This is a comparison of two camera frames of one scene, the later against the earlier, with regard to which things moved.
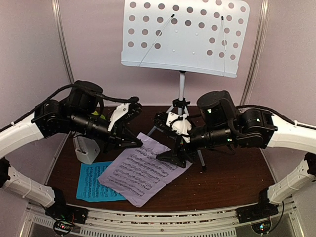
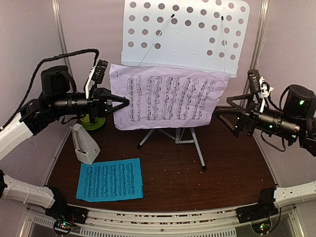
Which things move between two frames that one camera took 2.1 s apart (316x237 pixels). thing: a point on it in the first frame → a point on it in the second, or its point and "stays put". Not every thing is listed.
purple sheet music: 141,175 → 165,97
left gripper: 116,138 → 97,102
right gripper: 176,157 → 249,118
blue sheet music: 89,187 stays put
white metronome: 86,149 stays put
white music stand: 205,36 stays put
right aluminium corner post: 262,21 stays put
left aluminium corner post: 57,16 stays put
